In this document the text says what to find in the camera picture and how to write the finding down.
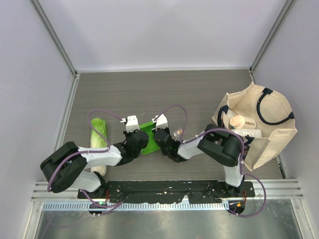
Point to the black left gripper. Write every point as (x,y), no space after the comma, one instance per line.
(127,134)

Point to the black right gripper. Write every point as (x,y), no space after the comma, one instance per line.
(164,129)

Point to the green paper box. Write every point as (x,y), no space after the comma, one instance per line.
(151,145)

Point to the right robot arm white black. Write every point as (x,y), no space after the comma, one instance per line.
(221,145)

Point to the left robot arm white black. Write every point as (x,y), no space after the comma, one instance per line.
(66,167)

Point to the small clear plastic packet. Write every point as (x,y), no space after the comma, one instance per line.
(178,133)

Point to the napa cabbage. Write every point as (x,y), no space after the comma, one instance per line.
(97,142)

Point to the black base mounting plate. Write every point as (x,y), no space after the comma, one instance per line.
(169,192)

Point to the beige cap bottle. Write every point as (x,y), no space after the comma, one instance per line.
(237,122)

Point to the beige canvas tote bag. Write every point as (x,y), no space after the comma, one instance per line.
(273,116)

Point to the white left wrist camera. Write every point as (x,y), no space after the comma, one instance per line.
(131,123)

